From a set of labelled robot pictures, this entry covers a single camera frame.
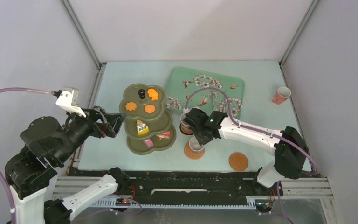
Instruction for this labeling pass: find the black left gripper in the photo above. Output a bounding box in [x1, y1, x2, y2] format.
[55, 103, 128, 163]

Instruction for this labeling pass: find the yellow smiley face coaster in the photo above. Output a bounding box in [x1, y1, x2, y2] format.
[180, 129, 193, 135]

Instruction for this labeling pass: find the orange-handled cup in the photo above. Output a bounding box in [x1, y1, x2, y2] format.
[180, 113, 192, 132]

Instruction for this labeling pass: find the white cup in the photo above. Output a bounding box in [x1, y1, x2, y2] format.
[189, 137, 205, 154]

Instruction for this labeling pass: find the round cork coaster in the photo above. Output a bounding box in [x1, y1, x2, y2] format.
[184, 142, 205, 160]
[229, 152, 249, 172]

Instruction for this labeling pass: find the yellow toy cake slice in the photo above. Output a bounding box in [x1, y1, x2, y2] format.
[137, 120, 149, 135]

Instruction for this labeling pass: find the red striped toy cake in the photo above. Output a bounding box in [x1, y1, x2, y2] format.
[156, 130, 171, 140]

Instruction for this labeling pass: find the green three-tier serving stand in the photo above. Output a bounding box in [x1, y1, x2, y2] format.
[119, 84, 176, 155]

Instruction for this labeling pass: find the pink toy cake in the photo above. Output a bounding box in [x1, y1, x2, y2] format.
[143, 139, 154, 148]

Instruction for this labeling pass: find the orange toy fish pastry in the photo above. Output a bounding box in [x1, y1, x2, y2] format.
[147, 88, 159, 101]

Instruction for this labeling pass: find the orange cup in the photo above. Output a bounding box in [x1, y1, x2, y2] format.
[272, 86, 291, 105]

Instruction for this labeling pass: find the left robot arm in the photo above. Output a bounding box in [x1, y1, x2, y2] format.
[5, 106, 129, 224]

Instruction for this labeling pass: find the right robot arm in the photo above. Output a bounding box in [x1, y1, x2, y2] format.
[184, 108, 309, 195]

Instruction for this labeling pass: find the green floral serving tray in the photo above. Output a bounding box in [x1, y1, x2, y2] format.
[164, 67, 245, 119]

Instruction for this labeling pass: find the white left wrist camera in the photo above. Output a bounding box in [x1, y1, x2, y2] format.
[55, 87, 87, 118]

